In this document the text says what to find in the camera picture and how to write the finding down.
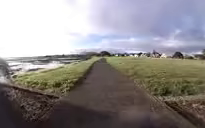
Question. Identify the water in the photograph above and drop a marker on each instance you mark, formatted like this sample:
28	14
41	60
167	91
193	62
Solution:
30	63

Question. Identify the row of trees and buildings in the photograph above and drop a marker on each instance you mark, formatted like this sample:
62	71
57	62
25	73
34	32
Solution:
156	54

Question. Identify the green grass strip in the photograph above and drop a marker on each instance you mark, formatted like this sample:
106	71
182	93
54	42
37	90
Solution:
58	77

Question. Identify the dark asphalt path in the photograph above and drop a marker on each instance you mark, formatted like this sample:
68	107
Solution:
104	87

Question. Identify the green grass field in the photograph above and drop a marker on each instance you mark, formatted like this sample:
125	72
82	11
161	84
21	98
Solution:
170	71

